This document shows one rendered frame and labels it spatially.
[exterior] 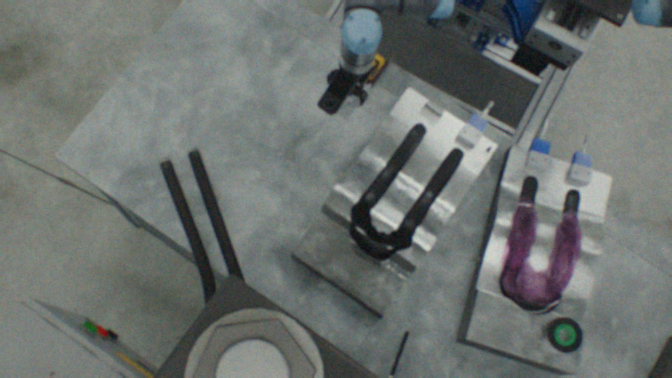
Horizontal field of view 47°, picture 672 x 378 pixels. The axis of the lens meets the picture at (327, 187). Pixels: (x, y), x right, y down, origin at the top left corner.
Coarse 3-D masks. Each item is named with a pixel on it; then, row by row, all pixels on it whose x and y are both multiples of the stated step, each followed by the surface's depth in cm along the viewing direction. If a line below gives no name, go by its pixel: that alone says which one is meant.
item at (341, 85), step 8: (336, 80) 168; (344, 80) 167; (352, 80) 167; (328, 88) 169; (336, 88) 168; (344, 88) 168; (352, 88) 168; (328, 96) 169; (336, 96) 168; (344, 96) 168; (320, 104) 170; (328, 104) 169; (336, 104) 169; (328, 112) 169; (336, 112) 170
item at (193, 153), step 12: (192, 156) 190; (192, 168) 190; (204, 168) 190; (204, 180) 187; (204, 192) 186; (204, 204) 185; (216, 204) 185; (216, 216) 183; (216, 228) 181; (228, 240) 180; (228, 252) 178; (228, 264) 177; (240, 276) 176
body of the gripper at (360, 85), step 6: (342, 66) 164; (378, 66) 174; (336, 72) 171; (348, 72) 164; (366, 72) 165; (372, 72) 172; (360, 78) 170; (366, 78) 171; (360, 84) 170; (354, 90) 172; (360, 90) 171
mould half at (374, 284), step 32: (416, 96) 191; (384, 128) 189; (448, 128) 190; (384, 160) 187; (416, 160) 188; (480, 160) 188; (352, 192) 180; (416, 192) 185; (448, 192) 186; (320, 224) 185; (384, 224) 178; (320, 256) 183; (352, 256) 183; (416, 256) 177; (352, 288) 181; (384, 288) 182
